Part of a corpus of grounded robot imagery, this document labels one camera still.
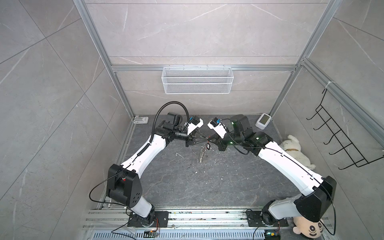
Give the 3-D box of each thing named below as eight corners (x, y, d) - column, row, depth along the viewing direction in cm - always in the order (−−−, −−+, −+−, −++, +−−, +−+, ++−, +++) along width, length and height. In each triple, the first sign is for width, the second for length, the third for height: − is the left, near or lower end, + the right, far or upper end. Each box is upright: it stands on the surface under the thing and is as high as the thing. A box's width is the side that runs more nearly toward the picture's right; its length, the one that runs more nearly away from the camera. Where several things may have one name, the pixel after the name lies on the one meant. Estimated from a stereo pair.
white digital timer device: (254, 125, 116) (256, 121, 112) (260, 116, 123) (262, 112, 119) (265, 131, 113) (267, 127, 109) (271, 121, 119) (273, 117, 115)
